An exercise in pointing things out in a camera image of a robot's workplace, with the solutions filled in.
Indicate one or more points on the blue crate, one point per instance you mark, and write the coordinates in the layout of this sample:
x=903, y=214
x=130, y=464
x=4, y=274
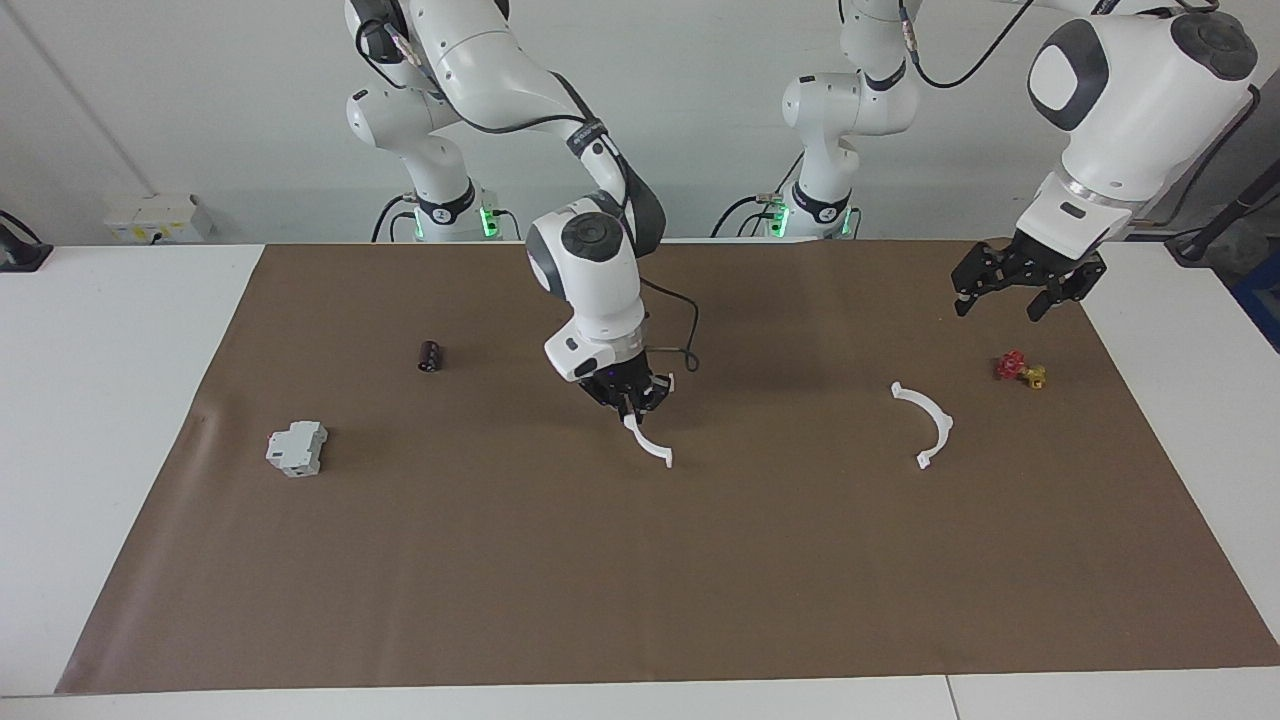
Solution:
x=1265, y=300

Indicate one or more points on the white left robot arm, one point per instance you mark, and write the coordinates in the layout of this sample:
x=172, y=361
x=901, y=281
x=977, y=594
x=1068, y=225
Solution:
x=1130, y=110

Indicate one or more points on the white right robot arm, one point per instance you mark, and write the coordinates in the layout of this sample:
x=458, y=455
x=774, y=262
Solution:
x=590, y=270

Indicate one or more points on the white circuit breaker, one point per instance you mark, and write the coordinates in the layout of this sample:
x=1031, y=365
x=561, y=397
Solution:
x=295, y=450

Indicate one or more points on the black clamp mount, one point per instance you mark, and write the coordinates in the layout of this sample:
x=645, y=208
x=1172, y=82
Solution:
x=20, y=255

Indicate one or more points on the black tripod stand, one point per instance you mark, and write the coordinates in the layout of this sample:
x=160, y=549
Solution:
x=1190, y=250

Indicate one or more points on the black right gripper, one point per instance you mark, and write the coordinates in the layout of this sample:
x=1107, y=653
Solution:
x=615, y=378

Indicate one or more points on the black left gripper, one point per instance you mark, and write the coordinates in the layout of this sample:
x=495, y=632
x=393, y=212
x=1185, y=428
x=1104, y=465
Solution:
x=1038, y=264

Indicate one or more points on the white wall socket box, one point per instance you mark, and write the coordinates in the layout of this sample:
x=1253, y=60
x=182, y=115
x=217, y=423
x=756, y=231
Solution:
x=155, y=217

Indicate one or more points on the brown paper mat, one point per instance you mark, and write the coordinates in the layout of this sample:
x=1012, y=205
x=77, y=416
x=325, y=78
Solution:
x=640, y=580

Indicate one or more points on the black cylindrical capacitor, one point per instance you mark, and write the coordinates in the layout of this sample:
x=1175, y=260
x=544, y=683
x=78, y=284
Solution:
x=430, y=356

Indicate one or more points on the red and yellow valve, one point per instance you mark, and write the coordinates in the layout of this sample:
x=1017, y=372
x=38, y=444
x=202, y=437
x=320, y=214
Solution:
x=1010, y=366

